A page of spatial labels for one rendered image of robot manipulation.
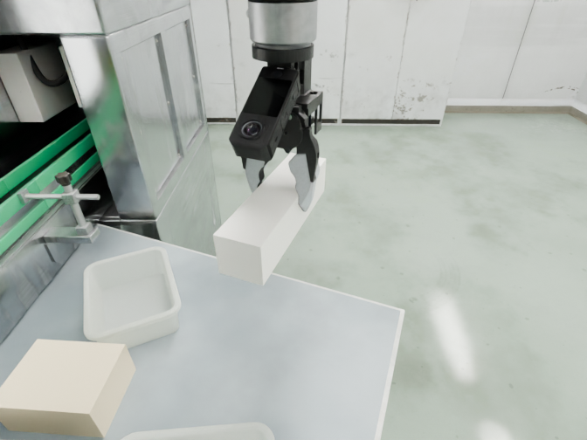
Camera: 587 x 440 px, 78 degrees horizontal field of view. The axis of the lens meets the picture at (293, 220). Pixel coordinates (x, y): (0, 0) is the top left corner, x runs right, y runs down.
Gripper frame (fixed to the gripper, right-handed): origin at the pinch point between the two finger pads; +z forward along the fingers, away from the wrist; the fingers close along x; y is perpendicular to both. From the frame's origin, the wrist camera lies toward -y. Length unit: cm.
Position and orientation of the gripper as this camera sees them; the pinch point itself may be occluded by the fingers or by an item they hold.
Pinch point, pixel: (279, 201)
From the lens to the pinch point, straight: 51.6
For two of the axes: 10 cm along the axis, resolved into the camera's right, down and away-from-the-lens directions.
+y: 3.7, -5.4, 7.6
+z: 0.0, 8.2, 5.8
